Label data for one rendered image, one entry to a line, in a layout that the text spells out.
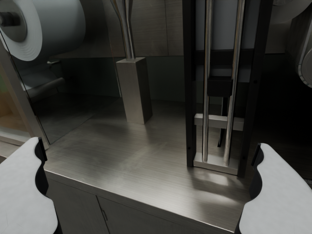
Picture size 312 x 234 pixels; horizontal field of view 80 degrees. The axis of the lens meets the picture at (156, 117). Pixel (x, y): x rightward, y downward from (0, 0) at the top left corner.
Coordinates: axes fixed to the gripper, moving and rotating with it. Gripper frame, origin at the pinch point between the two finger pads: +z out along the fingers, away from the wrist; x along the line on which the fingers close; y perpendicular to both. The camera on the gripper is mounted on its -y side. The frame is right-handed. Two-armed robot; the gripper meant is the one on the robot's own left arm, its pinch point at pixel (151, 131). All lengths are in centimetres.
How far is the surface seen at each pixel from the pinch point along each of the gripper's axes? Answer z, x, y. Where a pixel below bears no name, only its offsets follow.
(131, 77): 62, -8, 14
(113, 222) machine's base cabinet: 30, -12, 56
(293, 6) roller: 36.9, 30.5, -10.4
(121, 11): 64, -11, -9
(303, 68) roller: 34.1, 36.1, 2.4
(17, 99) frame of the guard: 46, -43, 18
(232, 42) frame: 31.9, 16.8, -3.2
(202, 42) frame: 34.5, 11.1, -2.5
